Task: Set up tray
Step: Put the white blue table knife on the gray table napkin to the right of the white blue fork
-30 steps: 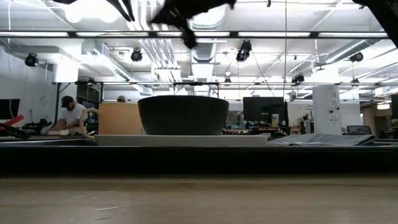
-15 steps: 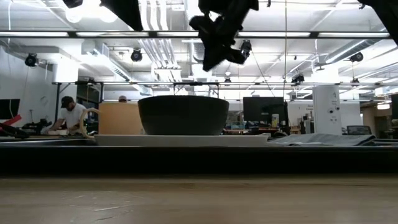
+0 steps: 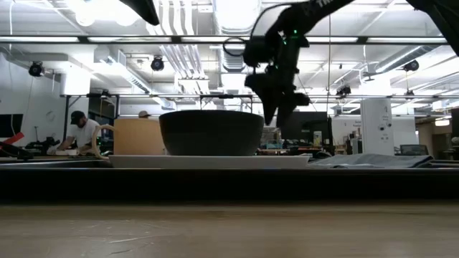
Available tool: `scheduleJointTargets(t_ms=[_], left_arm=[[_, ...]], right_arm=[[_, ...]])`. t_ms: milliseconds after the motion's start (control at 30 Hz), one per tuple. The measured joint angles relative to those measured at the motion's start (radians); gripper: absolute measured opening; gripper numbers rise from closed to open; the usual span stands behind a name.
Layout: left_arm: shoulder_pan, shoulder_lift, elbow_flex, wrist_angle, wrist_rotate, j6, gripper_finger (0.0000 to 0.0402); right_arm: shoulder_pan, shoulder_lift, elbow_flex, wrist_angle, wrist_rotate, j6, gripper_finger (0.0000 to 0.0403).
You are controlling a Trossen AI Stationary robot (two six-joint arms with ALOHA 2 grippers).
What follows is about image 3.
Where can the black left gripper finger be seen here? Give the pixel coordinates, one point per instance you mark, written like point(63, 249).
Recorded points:
point(145, 10)

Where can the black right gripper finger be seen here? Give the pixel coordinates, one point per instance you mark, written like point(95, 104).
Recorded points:
point(270, 107)
point(286, 113)

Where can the black bowl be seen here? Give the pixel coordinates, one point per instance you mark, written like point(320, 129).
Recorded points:
point(211, 134)

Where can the white plate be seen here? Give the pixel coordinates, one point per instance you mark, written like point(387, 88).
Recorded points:
point(208, 162)

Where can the black serving tray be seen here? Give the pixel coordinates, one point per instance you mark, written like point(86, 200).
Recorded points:
point(215, 186)

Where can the grey napkin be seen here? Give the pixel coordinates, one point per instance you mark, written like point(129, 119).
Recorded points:
point(376, 161)

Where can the tan ceramic mug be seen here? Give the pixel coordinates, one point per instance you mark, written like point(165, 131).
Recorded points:
point(138, 138)

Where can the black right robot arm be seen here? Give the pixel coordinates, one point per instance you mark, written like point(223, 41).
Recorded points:
point(322, 7)

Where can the black computer monitor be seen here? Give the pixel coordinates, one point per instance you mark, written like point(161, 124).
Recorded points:
point(315, 125)

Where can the black ceiling spotlight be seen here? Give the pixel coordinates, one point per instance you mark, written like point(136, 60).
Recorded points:
point(157, 64)
point(36, 69)
point(343, 91)
point(411, 66)

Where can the white pillar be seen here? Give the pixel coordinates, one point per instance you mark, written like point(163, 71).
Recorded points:
point(376, 129)

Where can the person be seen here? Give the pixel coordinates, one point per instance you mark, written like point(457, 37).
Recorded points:
point(84, 132)
point(144, 114)

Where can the dark office chair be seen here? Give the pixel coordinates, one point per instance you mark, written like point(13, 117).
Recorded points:
point(412, 148)

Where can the red bar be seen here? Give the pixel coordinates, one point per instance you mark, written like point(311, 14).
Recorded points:
point(14, 138)

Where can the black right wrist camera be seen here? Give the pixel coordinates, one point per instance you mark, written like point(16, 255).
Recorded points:
point(258, 52)

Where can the black overhead frame bar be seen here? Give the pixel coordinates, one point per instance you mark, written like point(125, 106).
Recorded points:
point(175, 39)

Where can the silver ventilation duct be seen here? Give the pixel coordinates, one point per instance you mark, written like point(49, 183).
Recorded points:
point(233, 14)

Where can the black wall screen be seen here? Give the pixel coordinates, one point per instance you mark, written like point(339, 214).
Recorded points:
point(10, 125)

